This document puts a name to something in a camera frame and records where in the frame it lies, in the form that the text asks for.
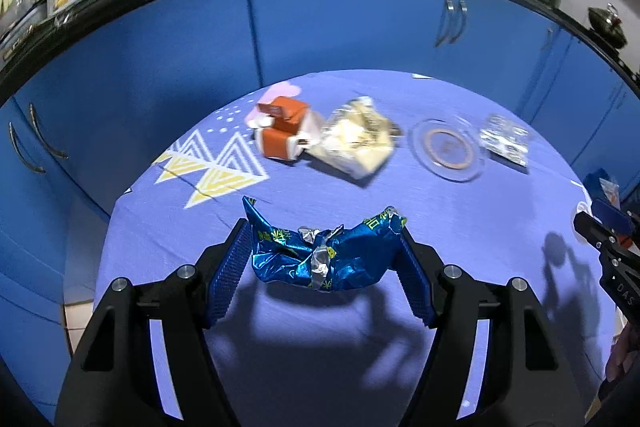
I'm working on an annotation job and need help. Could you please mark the small clear plastic packet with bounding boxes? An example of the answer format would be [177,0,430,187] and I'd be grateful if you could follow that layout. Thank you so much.
[479,114,532,168]

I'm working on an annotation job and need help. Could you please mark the blue foil wrapper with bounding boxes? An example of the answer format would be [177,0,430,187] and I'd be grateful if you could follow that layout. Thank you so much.
[242,196,407,292]

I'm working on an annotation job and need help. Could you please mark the crumpled orange carton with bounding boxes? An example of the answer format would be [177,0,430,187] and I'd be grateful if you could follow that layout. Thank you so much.
[254,96,323,162]

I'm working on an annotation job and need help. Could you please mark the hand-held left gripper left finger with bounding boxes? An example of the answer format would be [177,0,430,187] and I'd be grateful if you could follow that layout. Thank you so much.
[54,218,251,427]

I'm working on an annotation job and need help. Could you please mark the blue base cabinets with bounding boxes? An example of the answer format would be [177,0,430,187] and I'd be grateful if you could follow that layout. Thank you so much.
[0,0,640,408]

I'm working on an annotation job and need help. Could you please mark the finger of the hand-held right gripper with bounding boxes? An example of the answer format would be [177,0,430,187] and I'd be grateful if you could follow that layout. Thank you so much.
[573,211,621,253]
[591,198,632,233]

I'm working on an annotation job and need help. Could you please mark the clear glass plate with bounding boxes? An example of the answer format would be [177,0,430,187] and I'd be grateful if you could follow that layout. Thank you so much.
[408,117,487,182]

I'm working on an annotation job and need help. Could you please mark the dark wok with lid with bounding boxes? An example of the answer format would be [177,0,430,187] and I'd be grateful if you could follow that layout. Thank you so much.
[587,4,628,50]

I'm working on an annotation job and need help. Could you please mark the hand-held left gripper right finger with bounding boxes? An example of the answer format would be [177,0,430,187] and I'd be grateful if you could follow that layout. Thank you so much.
[395,224,586,427]

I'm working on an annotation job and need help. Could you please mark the beige snack bag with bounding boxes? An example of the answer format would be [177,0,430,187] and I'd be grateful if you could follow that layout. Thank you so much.
[306,96,403,180]

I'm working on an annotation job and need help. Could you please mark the person's right forearm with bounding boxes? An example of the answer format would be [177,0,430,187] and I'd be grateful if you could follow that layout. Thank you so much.
[606,324,640,383]

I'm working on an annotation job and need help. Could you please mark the blue printed tablecloth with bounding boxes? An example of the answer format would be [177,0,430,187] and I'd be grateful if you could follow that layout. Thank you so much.
[95,70,640,427]

